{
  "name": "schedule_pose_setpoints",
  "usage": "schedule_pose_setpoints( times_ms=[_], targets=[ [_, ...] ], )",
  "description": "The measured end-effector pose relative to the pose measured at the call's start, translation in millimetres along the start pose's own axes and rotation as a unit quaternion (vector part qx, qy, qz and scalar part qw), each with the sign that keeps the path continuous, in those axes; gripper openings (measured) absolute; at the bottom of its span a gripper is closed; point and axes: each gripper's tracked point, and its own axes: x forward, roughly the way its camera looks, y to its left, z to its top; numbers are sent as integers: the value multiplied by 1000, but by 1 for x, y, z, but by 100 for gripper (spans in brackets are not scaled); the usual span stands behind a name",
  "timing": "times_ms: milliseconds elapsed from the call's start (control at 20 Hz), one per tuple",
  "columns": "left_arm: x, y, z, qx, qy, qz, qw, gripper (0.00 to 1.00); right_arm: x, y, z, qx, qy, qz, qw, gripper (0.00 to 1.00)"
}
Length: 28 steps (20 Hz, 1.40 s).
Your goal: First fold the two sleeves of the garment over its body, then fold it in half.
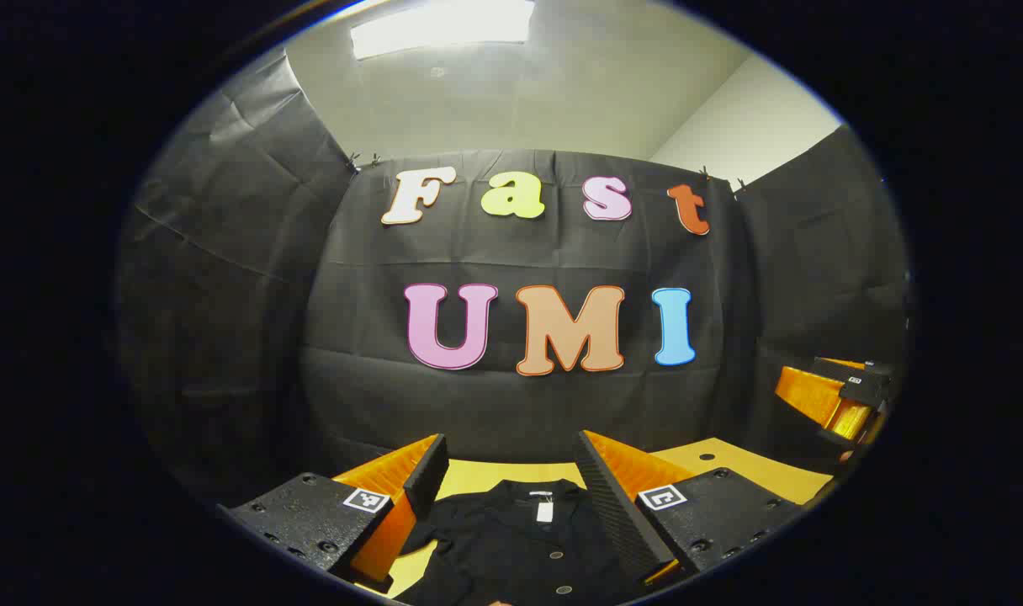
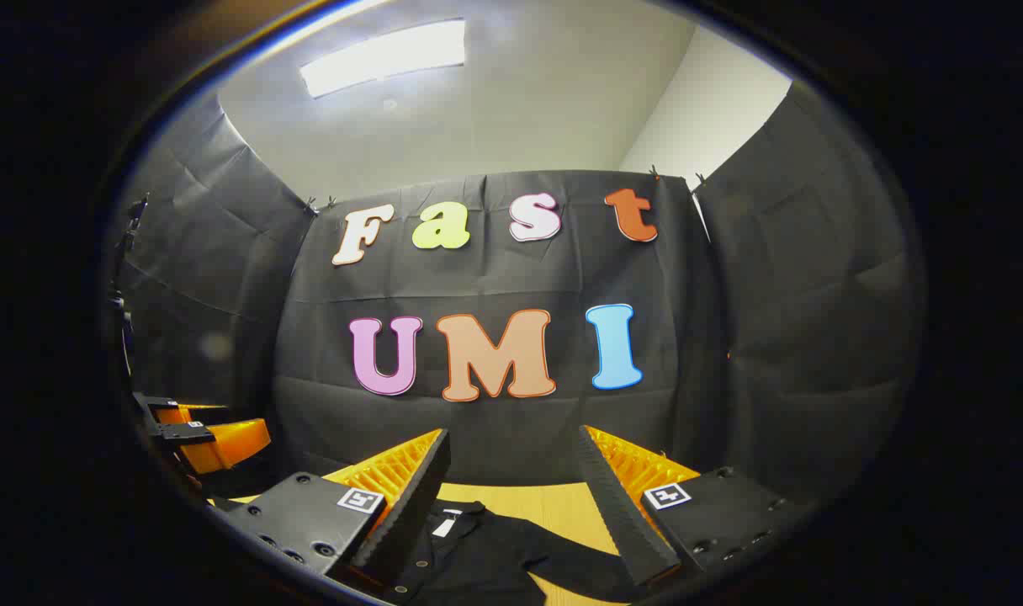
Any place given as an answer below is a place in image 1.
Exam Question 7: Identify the black backdrop cloth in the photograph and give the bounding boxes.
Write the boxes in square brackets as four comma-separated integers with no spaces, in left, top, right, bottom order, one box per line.
[116,46,912,506]

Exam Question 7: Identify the black button-up jacket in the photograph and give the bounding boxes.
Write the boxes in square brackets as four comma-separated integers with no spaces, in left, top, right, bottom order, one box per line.
[394,478,647,605]

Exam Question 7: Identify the ceiling light panel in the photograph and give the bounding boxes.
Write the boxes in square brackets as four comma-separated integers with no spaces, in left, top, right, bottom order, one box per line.
[350,0,536,61]

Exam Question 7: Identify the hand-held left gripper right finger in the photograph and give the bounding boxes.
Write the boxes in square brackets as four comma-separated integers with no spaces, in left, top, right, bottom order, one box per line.
[574,430,803,587]

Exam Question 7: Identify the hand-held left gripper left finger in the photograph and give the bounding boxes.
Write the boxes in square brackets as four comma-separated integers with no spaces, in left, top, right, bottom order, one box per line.
[217,434,449,586]

